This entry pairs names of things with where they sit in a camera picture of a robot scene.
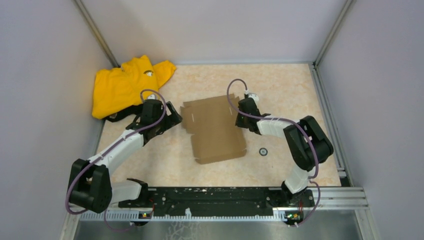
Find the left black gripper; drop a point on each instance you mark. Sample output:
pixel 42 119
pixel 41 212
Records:
pixel 171 119

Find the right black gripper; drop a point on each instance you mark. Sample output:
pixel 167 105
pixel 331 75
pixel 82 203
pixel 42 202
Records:
pixel 238 123

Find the brown cardboard box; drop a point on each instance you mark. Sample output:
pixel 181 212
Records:
pixel 211 123

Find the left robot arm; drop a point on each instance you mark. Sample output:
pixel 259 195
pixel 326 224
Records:
pixel 90 186

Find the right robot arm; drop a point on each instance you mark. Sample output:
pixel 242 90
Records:
pixel 308 144

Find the black garment under shirt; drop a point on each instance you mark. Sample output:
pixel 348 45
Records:
pixel 122 114

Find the yellow shirt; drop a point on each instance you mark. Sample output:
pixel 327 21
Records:
pixel 121 87

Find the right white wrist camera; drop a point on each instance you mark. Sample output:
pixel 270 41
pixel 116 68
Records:
pixel 254 96

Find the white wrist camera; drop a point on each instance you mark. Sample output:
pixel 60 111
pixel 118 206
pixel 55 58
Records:
pixel 152 97
pixel 254 96

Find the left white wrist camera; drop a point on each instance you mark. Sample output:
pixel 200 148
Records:
pixel 152 97

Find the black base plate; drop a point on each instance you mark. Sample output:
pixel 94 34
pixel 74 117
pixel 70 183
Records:
pixel 214 201

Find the aluminium frame rail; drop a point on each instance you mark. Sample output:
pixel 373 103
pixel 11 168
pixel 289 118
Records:
pixel 326 199

